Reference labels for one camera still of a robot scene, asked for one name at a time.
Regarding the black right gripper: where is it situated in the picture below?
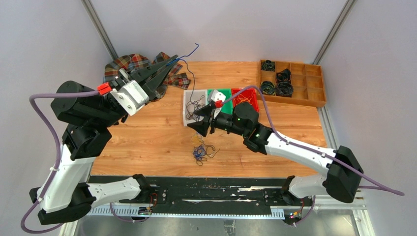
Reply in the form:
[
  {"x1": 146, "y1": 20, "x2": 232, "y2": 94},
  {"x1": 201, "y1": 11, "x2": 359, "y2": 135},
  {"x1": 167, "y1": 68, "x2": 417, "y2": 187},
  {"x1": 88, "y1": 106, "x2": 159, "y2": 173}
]
[{"x1": 187, "y1": 104, "x2": 247, "y2": 137}]

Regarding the brown wire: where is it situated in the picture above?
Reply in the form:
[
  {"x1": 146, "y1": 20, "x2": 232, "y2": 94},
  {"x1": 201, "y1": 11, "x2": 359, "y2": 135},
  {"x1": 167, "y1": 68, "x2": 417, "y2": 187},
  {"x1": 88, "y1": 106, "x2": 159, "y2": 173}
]
[{"x1": 185, "y1": 96, "x2": 207, "y2": 120}]

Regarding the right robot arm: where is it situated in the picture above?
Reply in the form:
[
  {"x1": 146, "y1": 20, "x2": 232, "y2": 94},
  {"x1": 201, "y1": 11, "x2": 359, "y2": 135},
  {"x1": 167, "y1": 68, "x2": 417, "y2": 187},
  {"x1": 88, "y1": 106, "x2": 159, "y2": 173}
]
[{"x1": 187, "y1": 102, "x2": 363, "y2": 205}]

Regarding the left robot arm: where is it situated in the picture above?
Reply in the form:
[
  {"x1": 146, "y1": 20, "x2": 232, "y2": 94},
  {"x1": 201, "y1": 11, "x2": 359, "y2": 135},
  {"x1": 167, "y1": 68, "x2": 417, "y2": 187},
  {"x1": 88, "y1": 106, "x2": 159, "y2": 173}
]
[{"x1": 30, "y1": 56, "x2": 177, "y2": 225}]

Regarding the green plastic bin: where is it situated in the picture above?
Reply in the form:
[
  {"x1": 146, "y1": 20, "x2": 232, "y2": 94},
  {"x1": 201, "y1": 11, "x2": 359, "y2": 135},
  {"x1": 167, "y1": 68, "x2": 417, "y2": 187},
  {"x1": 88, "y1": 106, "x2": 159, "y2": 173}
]
[{"x1": 207, "y1": 88, "x2": 233, "y2": 115}]

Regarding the plaid cloth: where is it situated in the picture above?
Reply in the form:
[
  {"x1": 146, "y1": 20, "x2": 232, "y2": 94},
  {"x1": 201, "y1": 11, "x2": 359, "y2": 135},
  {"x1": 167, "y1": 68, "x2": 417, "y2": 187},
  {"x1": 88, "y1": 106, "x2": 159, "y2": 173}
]
[{"x1": 103, "y1": 52, "x2": 191, "y2": 101}]

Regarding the white plastic bin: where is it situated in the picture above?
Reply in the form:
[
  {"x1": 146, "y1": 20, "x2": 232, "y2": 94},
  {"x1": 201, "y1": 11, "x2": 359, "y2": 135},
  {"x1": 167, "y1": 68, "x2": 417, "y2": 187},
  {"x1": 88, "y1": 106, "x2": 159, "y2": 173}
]
[{"x1": 182, "y1": 89, "x2": 208, "y2": 126}]

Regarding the red plastic bin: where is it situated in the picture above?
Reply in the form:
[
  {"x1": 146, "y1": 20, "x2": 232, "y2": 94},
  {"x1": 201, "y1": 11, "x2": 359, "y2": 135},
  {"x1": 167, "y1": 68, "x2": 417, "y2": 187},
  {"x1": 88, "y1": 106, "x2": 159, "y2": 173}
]
[{"x1": 232, "y1": 88, "x2": 259, "y2": 112}]

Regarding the wooden compartment tray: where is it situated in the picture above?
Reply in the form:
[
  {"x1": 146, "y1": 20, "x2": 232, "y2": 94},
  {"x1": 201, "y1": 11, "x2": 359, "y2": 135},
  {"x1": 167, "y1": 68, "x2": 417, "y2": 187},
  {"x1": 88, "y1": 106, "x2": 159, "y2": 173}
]
[{"x1": 257, "y1": 59, "x2": 327, "y2": 108}]

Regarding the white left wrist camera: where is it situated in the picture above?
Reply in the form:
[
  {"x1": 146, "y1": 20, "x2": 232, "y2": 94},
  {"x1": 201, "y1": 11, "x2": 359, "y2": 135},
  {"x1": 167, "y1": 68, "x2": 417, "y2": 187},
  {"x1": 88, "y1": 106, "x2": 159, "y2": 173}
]
[{"x1": 110, "y1": 80, "x2": 150, "y2": 116}]

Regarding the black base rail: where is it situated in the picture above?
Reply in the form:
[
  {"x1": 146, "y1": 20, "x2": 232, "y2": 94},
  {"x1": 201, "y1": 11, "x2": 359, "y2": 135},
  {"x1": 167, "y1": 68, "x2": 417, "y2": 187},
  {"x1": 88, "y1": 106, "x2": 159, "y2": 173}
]
[{"x1": 88, "y1": 176, "x2": 313, "y2": 217}]

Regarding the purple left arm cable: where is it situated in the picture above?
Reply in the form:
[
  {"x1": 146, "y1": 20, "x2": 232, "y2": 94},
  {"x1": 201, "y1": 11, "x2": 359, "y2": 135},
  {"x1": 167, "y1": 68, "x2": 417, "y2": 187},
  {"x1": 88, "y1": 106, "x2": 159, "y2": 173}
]
[{"x1": 20, "y1": 90, "x2": 112, "y2": 235}]

